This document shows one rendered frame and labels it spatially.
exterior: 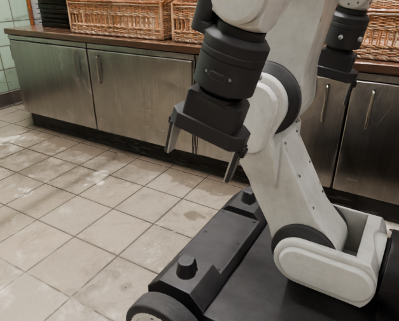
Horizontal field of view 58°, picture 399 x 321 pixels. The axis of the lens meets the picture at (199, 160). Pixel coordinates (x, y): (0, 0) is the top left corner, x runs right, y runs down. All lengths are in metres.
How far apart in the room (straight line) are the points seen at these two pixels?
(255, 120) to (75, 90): 1.44
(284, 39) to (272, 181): 0.28
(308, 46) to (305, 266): 0.43
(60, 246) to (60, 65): 1.03
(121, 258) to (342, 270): 0.72
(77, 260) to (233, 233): 0.53
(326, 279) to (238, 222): 0.34
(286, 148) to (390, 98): 0.63
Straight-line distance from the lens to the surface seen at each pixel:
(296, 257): 0.79
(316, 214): 0.79
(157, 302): 0.83
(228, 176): 0.55
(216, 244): 0.97
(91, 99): 1.93
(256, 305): 0.86
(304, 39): 0.67
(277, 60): 0.69
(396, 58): 1.33
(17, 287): 1.25
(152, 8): 1.65
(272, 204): 0.80
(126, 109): 1.79
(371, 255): 0.79
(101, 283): 1.17
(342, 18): 0.91
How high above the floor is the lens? 0.81
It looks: 27 degrees down
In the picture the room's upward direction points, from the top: straight up
